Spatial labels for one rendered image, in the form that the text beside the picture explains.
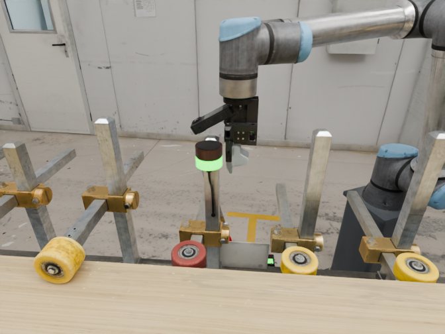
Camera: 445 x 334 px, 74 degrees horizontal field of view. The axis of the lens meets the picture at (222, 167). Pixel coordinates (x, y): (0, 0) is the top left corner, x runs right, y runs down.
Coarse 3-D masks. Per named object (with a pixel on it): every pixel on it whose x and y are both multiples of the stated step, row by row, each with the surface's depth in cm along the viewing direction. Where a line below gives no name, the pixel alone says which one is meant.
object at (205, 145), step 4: (204, 140) 66; (208, 140) 66; (212, 140) 66; (200, 144) 64; (204, 144) 64; (208, 144) 64; (212, 144) 64; (216, 144) 64; (220, 144) 64; (200, 148) 62; (204, 148) 62; (208, 148) 62; (212, 148) 62; (216, 148) 62; (204, 160) 63; (208, 160) 63; (212, 160) 63; (208, 172) 66; (208, 176) 67; (212, 184) 70; (212, 188) 71; (212, 192) 72; (212, 196) 73; (212, 200) 74; (212, 204) 74; (212, 208) 75; (212, 212) 76; (212, 216) 76
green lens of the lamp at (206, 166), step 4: (196, 160) 65; (200, 160) 63; (216, 160) 63; (220, 160) 64; (196, 164) 65; (200, 164) 64; (204, 164) 63; (208, 164) 63; (212, 164) 63; (216, 164) 64; (220, 164) 65; (200, 168) 64; (204, 168) 64; (208, 168) 64; (212, 168) 64; (216, 168) 64
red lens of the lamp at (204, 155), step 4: (196, 144) 65; (196, 148) 63; (220, 148) 63; (196, 152) 64; (200, 152) 62; (204, 152) 62; (208, 152) 62; (212, 152) 62; (216, 152) 62; (220, 152) 63; (196, 156) 64; (200, 156) 63; (204, 156) 62; (208, 156) 62; (212, 156) 62; (216, 156) 63; (220, 156) 64
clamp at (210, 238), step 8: (192, 224) 82; (200, 224) 82; (184, 232) 79; (192, 232) 79; (200, 232) 79; (208, 232) 79; (216, 232) 79; (224, 232) 79; (184, 240) 81; (208, 240) 80; (216, 240) 80; (224, 240) 79
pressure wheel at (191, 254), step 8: (176, 248) 68; (184, 248) 69; (192, 248) 69; (200, 248) 68; (176, 256) 66; (184, 256) 66; (192, 256) 66; (200, 256) 66; (176, 264) 65; (184, 264) 64; (192, 264) 64; (200, 264) 65
